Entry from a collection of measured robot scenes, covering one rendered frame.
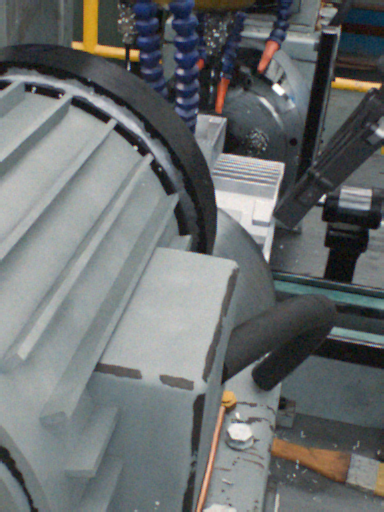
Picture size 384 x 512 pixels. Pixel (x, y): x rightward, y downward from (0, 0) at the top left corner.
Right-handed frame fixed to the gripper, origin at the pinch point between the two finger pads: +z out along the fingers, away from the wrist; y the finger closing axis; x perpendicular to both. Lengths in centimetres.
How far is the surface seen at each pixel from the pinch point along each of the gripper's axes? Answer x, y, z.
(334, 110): 64, -368, 91
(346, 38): 61, -506, 82
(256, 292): -2.5, 22.4, 0.8
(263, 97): -8.0, -27.1, 1.9
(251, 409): -3.7, 44.4, -4.7
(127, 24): -27.1, -1.2, -3.6
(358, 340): 17.2, 0.7, 10.2
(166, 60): -23, -50, 14
